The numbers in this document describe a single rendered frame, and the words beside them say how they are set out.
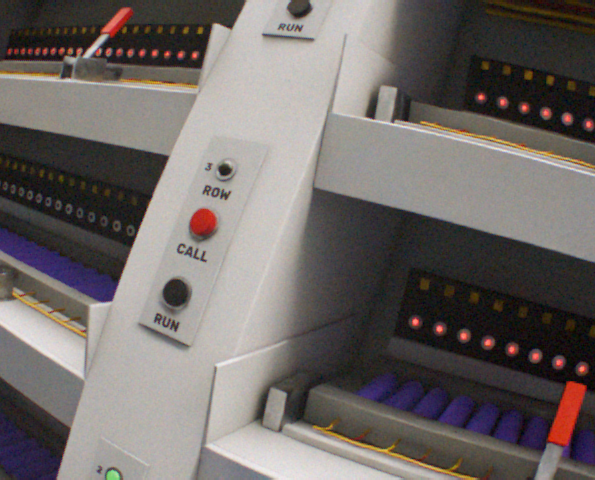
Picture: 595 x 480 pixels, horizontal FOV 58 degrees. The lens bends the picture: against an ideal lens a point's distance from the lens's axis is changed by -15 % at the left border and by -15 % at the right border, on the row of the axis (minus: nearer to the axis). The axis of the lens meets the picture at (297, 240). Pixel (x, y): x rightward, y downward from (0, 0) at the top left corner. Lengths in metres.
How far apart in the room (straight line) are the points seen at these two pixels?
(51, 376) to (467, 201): 0.29
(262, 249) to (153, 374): 0.10
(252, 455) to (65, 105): 0.31
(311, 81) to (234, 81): 0.05
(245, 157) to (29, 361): 0.21
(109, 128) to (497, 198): 0.28
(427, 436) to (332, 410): 0.06
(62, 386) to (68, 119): 0.22
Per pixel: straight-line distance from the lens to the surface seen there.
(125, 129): 0.45
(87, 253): 0.62
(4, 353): 0.47
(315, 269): 0.39
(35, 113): 0.54
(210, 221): 0.35
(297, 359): 0.40
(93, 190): 0.65
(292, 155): 0.35
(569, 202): 0.32
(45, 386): 0.43
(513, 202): 0.33
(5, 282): 0.52
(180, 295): 0.35
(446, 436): 0.36
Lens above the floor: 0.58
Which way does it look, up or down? 10 degrees up
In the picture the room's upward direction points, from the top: 21 degrees clockwise
